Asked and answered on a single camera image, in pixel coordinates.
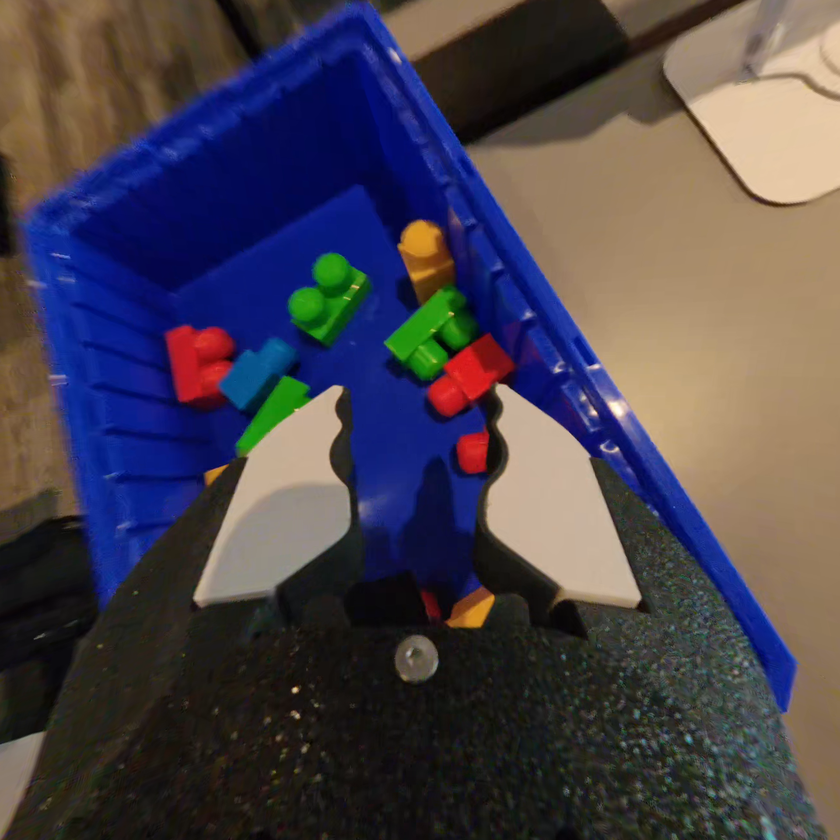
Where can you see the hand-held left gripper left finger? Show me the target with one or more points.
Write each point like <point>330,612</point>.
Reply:
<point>275,518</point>

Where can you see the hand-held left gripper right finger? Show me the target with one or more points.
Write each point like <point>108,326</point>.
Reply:
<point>558,518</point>

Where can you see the pile of assorted toy blocks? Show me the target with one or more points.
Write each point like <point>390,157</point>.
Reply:
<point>328,302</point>

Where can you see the blue ribbed plastic bin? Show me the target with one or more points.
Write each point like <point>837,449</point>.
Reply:
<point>216,197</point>

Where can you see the black office chair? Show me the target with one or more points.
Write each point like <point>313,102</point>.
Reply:
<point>39,590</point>

